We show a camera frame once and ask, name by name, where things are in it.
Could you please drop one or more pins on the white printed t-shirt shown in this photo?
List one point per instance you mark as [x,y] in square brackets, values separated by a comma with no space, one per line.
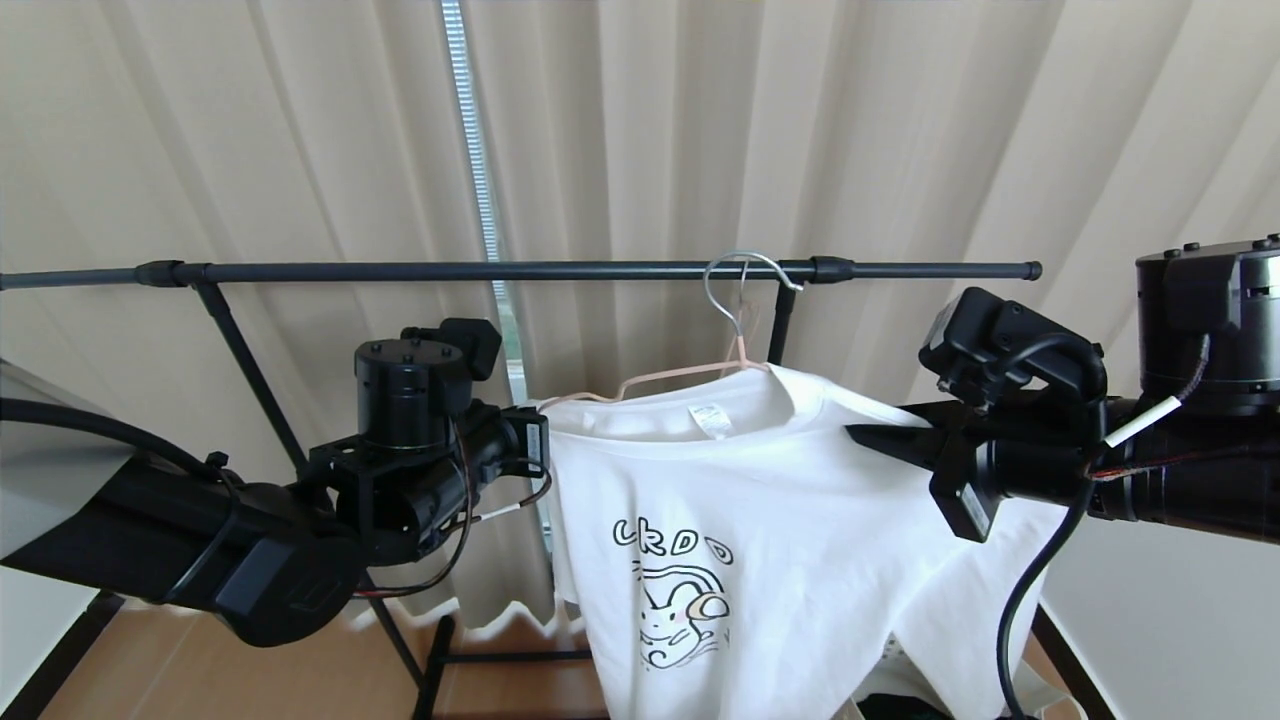
[800,520]

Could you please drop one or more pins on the black clothes rack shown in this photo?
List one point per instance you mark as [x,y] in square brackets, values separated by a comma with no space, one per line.
[400,271]

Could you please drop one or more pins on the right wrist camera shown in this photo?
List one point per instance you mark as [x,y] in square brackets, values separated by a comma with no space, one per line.
[980,340]

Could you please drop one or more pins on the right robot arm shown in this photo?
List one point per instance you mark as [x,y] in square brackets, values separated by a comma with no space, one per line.
[1210,320]

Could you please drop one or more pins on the white laundry basket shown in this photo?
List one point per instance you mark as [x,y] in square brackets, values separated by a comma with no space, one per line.
[1055,700]

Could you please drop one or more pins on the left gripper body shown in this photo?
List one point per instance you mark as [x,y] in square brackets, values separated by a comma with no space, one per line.
[420,490]

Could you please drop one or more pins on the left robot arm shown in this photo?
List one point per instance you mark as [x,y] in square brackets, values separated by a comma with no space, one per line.
[200,540]

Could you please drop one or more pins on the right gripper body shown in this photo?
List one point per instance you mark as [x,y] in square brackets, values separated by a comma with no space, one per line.
[1200,480]

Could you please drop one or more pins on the beige curtain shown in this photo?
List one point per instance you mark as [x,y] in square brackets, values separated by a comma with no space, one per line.
[300,120]

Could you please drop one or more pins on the black garment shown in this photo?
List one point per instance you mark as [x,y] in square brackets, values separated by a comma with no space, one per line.
[900,708]

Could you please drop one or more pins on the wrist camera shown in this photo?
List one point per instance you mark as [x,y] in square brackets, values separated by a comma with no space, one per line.
[980,340]
[465,345]

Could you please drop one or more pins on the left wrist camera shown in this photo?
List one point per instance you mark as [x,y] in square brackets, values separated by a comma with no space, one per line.
[465,345]

